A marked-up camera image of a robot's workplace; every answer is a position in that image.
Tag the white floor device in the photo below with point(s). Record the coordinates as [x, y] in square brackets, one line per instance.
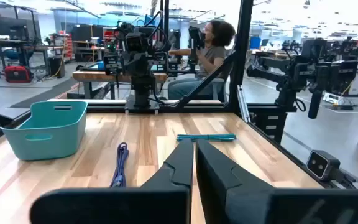
[332, 98]

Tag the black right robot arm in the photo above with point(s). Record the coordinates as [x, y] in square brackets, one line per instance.
[143, 88]

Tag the silver aluminium strip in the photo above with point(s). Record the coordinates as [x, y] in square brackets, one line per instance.
[243, 104]

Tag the black waste bin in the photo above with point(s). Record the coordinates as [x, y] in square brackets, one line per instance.
[56, 67]

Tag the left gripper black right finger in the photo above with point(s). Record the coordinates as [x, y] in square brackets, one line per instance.
[222, 189]

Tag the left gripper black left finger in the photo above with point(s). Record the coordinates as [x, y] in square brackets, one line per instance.
[179, 174]

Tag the red floor machine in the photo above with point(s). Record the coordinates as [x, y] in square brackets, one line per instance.
[17, 74]

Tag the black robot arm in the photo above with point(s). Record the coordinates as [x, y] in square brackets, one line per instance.
[322, 74]
[196, 43]

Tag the person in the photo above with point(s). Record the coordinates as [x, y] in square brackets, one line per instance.
[211, 56]

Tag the wooden workbench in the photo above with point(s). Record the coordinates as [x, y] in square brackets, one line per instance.
[98, 76]

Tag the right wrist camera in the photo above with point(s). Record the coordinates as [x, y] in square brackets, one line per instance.
[134, 43]

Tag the teal plastic bin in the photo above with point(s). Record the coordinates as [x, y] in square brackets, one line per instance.
[51, 137]

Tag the red parts rack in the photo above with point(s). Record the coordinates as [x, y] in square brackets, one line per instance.
[68, 46]

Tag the small black table camera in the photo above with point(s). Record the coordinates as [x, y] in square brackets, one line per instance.
[319, 164]

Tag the black computer monitor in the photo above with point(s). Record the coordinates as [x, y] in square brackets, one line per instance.
[8, 27]

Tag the black aluminium table frame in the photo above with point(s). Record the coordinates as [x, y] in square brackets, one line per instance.
[241, 62]

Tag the black floor mat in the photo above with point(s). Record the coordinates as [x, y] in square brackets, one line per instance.
[42, 95]

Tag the dark office desk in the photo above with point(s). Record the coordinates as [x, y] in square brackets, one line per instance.
[20, 43]

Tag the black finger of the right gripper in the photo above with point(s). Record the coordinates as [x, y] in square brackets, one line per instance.
[133, 67]
[143, 67]

